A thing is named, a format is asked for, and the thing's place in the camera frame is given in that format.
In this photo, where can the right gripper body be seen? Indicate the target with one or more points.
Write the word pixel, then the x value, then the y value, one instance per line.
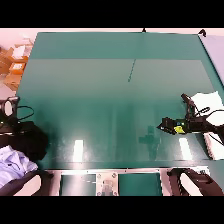
pixel 171 125

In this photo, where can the black garment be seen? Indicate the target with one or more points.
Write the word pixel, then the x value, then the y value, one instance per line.
pixel 33 141

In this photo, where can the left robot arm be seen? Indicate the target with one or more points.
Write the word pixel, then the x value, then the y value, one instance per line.
pixel 10 125

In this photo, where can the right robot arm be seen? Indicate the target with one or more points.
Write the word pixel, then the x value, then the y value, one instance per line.
pixel 203 125

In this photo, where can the pale lilac garment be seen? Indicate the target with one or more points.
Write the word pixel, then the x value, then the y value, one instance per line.
pixel 13 163

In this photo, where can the brown cardboard box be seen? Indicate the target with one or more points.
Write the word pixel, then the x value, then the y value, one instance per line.
pixel 17 67

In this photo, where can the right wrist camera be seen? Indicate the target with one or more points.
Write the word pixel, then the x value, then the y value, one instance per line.
pixel 189 103

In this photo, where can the silver frame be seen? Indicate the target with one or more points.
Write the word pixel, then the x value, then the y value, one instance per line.
pixel 106 182

